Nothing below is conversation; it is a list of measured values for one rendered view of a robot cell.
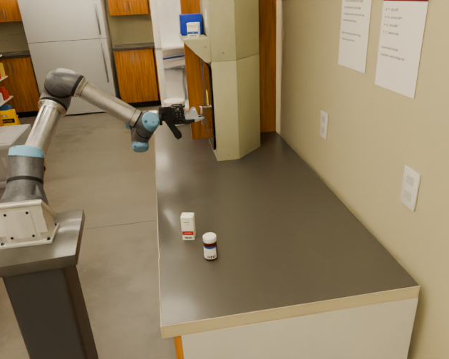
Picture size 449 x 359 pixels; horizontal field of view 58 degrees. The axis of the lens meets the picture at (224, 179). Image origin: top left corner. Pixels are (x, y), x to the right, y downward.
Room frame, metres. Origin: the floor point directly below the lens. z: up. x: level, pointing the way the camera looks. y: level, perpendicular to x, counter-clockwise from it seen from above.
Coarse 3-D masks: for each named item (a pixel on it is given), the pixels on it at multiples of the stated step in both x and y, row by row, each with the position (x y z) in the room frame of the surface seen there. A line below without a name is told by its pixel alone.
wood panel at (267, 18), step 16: (192, 0) 2.20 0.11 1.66; (272, 0) 2.26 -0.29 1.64; (272, 16) 2.26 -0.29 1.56; (272, 32) 2.26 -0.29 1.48; (272, 48) 2.26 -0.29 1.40; (192, 64) 2.20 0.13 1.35; (272, 64) 2.26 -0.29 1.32; (192, 80) 2.20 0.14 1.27; (272, 80) 2.26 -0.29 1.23; (192, 96) 2.20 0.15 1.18; (272, 96) 2.26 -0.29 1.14; (272, 112) 2.26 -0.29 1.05; (192, 128) 2.19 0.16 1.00; (272, 128) 2.26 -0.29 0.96
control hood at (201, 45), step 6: (180, 36) 2.02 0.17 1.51; (186, 36) 1.97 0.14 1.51; (204, 36) 1.92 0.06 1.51; (186, 42) 1.82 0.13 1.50; (192, 42) 1.83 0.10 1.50; (198, 42) 1.83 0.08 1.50; (204, 42) 1.84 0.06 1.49; (192, 48) 1.83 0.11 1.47; (198, 48) 1.83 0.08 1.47; (204, 48) 1.84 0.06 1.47; (210, 48) 1.84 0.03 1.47; (198, 54) 1.83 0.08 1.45; (204, 54) 1.84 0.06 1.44; (210, 54) 1.84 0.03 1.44; (204, 60) 1.84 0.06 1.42; (210, 60) 1.84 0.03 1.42
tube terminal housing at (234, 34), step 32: (224, 0) 1.85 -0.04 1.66; (256, 0) 2.00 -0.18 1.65; (224, 32) 1.85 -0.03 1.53; (256, 32) 1.99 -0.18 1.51; (224, 64) 1.85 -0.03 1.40; (256, 64) 1.99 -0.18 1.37; (224, 96) 1.85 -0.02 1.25; (256, 96) 1.99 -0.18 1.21; (224, 128) 1.85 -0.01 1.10; (256, 128) 1.98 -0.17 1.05
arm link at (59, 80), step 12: (60, 72) 1.67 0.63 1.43; (72, 72) 1.68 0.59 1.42; (48, 84) 1.66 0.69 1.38; (60, 84) 1.65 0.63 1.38; (72, 84) 1.64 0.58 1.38; (84, 84) 1.67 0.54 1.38; (84, 96) 1.66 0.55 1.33; (96, 96) 1.66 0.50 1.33; (108, 96) 1.67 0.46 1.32; (108, 108) 1.66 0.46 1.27; (120, 108) 1.66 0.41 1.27; (132, 108) 1.68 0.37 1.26; (132, 120) 1.66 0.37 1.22; (144, 120) 1.65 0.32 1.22; (156, 120) 1.67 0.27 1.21; (144, 132) 1.67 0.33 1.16
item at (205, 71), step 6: (204, 66) 2.04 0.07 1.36; (204, 72) 2.05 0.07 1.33; (210, 72) 1.85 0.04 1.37; (204, 78) 2.08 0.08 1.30; (210, 78) 1.85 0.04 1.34; (204, 84) 2.10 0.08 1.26; (210, 84) 1.85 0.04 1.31; (204, 90) 2.12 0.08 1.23; (210, 90) 1.85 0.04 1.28; (210, 96) 1.85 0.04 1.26; (210, 102) 1.86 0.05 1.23; (210, 108) 1.87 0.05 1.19; (210, 114) 1.89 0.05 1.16; (210, 120) 1.91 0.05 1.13; (210, 126) 1.92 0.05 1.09; (210, 132) 1.94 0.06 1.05; (210, 138) 1.96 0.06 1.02
